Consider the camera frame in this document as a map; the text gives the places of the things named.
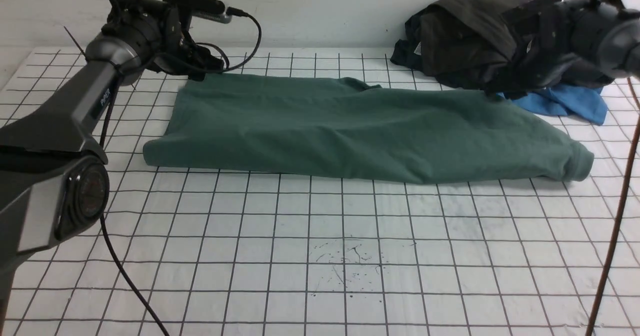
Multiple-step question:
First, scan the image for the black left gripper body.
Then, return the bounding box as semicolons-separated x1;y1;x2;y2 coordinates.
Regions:
102;0;226;81

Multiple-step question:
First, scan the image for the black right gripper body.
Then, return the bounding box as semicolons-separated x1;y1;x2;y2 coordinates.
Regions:
485;0;608;99

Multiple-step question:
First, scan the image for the green long-sleeved shirt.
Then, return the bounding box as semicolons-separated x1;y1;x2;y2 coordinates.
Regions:
142;74;595;184

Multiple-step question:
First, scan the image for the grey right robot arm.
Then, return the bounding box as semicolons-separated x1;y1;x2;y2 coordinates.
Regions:
484;0;639;97

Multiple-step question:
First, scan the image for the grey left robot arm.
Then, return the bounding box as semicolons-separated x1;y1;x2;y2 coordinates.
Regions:
0;0;230;321

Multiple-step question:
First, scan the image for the blue garment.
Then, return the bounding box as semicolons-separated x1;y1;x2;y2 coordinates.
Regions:
498;84;609;126

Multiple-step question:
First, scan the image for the dark grey garment pile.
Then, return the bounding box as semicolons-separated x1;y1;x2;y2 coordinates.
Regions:
390;0;614;99

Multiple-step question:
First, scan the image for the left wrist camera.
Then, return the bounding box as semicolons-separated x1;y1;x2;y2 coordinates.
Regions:
162;0;233;26

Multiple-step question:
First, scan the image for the black right camera cable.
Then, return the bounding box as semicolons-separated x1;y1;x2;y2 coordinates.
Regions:
582;0;640;336

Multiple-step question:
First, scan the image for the black camera cable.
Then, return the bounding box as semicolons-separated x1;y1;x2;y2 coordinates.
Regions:
97;6;263;336
582;0;640;336

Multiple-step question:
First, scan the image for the black left camera cable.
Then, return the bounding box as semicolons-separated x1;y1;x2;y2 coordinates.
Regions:
97;6;263;336

